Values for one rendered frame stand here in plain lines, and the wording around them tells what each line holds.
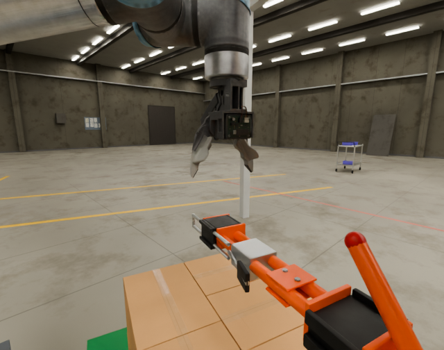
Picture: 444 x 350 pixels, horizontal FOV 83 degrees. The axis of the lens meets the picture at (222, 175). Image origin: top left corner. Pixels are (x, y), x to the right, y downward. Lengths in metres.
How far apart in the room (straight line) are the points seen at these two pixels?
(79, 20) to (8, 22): 0.10
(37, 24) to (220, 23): 0.29
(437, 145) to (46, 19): 15.74
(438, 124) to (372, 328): 15.55
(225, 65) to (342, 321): 0.44
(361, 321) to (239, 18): 0.51
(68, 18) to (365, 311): 0.57
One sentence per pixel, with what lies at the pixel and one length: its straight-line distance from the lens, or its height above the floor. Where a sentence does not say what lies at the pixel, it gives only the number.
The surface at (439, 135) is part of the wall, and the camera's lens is 15.84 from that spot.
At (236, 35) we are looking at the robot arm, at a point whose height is 1.64.
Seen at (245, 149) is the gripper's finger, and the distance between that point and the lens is 0.58.
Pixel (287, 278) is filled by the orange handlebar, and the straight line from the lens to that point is 0.43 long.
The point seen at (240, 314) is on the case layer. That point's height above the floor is 0.54.
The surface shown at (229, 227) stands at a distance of 0.58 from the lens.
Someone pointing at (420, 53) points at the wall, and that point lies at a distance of 16.39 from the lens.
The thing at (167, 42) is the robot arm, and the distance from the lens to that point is 0.56.
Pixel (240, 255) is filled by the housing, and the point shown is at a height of 1.23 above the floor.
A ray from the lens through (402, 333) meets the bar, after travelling 0.34.
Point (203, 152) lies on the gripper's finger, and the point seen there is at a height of 1.42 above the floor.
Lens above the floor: 1.47
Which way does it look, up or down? 11 degrees down
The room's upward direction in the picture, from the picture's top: straight up
